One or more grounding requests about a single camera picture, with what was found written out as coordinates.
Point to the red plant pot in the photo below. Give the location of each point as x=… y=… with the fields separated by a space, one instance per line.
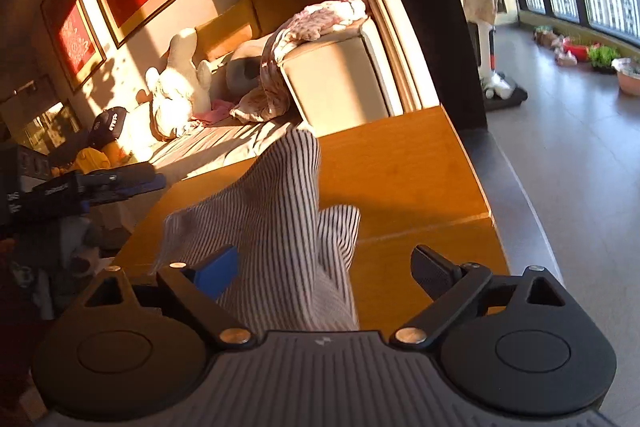
x=580 y=51

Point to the yellow plush toy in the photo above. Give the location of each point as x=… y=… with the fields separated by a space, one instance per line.
x=89 y=159

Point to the striped grey white garment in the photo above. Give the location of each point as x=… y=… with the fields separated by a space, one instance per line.
x=294 y=257

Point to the beige sofa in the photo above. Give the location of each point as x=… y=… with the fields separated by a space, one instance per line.
x=327 y=72

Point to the white plush toy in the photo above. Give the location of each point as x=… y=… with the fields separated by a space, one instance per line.
x=178 y=95

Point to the black massager with handle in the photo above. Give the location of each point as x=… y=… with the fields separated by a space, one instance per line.
x=107 y=127

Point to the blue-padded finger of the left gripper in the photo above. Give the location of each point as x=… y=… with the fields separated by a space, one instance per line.
x=117 y=192

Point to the pink flower bowl planter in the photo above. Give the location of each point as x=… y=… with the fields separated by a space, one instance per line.
x=628 y=75

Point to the grey neck pillow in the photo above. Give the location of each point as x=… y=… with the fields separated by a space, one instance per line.
x=245 y=67

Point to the green plant tray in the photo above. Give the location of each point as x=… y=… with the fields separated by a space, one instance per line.
x=601 y=58

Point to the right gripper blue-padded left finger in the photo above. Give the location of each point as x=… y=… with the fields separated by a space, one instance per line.
x=194 y=291

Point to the small red framed picture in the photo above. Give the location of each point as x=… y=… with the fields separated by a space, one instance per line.
x=73 y=39

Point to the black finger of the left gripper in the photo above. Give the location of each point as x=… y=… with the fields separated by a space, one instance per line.
x=135 y=173

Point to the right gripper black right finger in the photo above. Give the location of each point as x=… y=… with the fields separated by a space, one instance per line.
x=454 y=290

